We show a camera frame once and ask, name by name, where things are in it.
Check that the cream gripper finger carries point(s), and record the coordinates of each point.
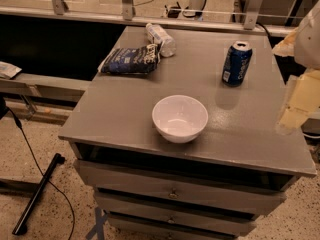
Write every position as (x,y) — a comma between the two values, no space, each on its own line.
(286,47)
(302,99)

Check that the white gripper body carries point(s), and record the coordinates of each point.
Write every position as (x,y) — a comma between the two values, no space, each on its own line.
(309,42)

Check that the blue pepsi can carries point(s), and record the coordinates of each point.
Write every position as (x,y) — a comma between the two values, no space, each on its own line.
(236,63)

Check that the white bowl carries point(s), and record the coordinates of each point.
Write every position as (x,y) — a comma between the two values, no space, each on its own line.
(179,118)

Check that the grey drawer cabinet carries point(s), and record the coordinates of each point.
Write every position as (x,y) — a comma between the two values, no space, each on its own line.
(237,170)

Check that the clear plastic water bottle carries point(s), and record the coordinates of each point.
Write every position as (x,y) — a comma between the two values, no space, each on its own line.
(157,35)

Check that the blue chip bag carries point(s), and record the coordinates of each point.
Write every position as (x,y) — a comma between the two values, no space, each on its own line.
(121,61)

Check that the top drawer knob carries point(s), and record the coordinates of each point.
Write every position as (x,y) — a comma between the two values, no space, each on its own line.
(173,194)

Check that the drawer knob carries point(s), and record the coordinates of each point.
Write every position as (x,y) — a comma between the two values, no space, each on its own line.
(171,220)
(173,194)

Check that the middle drawer knob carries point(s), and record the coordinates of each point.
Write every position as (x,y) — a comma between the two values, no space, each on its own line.
(171,220)

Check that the white packet on ledge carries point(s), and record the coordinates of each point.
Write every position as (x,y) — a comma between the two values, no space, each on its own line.
(8,71)

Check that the black stand leg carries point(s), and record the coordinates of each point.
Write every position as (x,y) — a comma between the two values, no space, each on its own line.
(21,226)

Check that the metal railing frame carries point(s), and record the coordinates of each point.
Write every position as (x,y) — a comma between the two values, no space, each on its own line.
(125,12)

